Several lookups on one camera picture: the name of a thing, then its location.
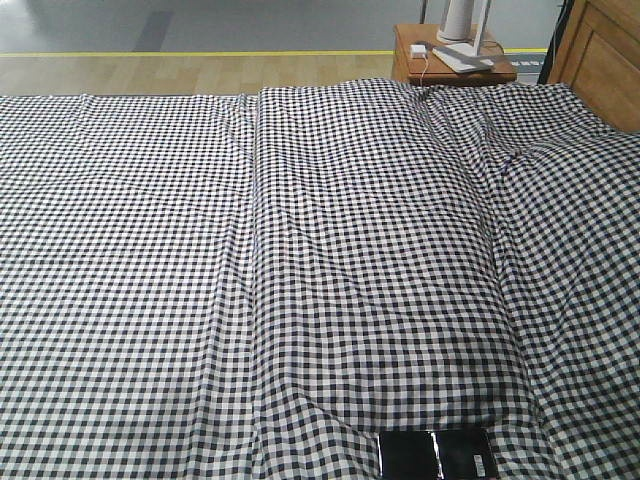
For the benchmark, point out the black white checkered bedsheet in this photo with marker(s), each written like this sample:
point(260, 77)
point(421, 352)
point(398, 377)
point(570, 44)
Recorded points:
point(255, 287)

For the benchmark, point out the black foldable smartphone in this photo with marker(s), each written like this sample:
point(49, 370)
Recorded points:
point(445, 454)

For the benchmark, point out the white charger adapter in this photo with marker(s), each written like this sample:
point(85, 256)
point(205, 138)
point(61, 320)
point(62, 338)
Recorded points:
point(418, 51)

